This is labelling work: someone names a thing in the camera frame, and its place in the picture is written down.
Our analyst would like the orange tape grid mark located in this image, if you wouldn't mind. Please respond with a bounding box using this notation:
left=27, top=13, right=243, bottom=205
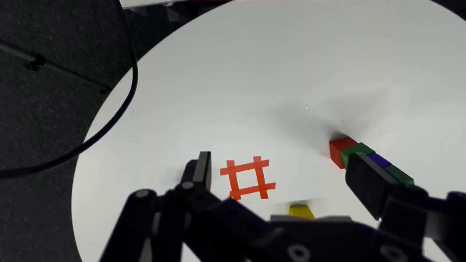
left=218, top=156, right=277, bottom=202

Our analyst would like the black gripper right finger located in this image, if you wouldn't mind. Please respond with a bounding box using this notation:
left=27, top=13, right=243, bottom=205
left=345, top=153, right=466, bottom=262

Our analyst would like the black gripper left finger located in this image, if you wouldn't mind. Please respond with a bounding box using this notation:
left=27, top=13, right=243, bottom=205
left=99, top=150, right=266, bottom=262

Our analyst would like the orange toy block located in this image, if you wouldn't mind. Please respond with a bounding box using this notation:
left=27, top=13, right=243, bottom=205
left=329, top=136, right=358, bottom=169

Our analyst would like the yellow toy block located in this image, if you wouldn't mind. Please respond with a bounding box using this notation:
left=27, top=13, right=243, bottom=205
left=288, top=202, right=316, bottom=221

